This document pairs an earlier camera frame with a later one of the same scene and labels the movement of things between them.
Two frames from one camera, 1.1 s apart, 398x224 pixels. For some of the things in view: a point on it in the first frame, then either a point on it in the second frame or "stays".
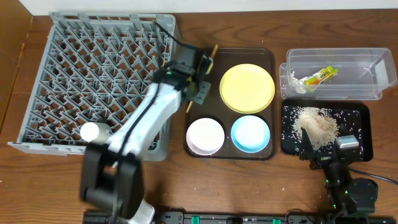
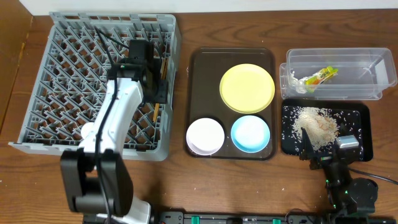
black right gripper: x=321 y=158 stays
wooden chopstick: x=215 y=48 -> x=164 y=68
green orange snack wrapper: x=312 y=83 stays
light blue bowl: x=250 y=134 stays
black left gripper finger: x=204 y=89 -> x=162 y=93
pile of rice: x=321 y=126 stays
